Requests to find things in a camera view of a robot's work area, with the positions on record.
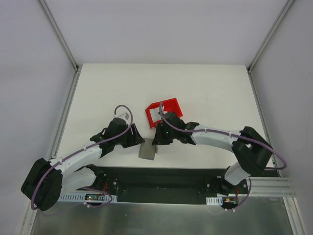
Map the grey leather card holder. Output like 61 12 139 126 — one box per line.
138 138 158 161

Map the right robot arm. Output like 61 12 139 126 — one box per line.
152 112 272 195

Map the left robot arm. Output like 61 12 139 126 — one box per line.
21 117 145 211

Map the red plastic card tray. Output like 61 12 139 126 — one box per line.
145 98 183 129

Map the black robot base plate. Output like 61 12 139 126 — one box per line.
89 167 248 205

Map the left table side rail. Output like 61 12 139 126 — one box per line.
45 66 82 160

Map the table side rail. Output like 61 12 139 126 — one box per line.
247 70 281 172
45 66 82 160

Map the left white cable duct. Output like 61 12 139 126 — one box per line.
58 192 118 203

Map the white cable duct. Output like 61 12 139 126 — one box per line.
205 196 223 206
58 192 118 203

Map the right white cable duct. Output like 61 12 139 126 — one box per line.
205 196 223 206

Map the right table side rail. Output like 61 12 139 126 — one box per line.
247 70 281 172

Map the horizontal aluminium extrusion rail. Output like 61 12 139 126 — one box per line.
250 177 295 197

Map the left aluminium frame post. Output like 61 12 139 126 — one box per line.
37 0 80 71

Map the aluminium frame post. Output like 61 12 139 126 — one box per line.
37 0 80 71
247 0 297 74

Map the right aluminium frame post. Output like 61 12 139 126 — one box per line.
247 0 297 74

